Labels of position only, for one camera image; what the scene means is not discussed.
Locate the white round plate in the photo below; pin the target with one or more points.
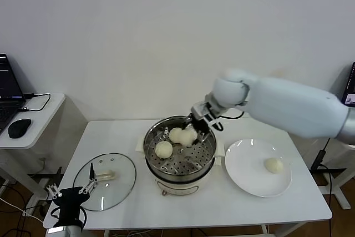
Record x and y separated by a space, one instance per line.
244 165

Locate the black computer mouse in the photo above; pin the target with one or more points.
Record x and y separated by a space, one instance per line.
20 128

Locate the white steamed baozi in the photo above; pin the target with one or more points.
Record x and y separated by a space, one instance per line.
175 135
274 165
190 139
163 149

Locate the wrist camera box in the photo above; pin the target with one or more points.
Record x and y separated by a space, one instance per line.
200 110
55 229

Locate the white wall socket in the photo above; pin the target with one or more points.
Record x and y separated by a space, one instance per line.
45 157

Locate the white electric cooker base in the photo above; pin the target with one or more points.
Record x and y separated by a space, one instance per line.
180 185

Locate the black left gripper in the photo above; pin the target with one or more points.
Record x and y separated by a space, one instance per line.
70 201

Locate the white side table with label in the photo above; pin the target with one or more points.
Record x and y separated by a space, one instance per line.
342 192

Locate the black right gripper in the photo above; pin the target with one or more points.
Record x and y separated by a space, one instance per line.
201 128

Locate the round glass pot lid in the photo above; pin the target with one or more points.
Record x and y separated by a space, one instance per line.
116 192

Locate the black laptop without mouse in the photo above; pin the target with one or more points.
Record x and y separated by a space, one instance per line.
350 87

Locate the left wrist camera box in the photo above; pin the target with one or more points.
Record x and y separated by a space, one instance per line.
55 229

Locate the white side table with mouse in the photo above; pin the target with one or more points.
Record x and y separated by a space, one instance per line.
47 120

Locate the black laptop with mouse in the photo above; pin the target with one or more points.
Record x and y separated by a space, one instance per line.
8 81

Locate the steel steamer basket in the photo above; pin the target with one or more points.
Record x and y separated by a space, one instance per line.
199 156

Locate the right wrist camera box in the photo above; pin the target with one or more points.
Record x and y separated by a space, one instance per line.
200 110

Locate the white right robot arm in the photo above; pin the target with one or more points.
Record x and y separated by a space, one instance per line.
291 109

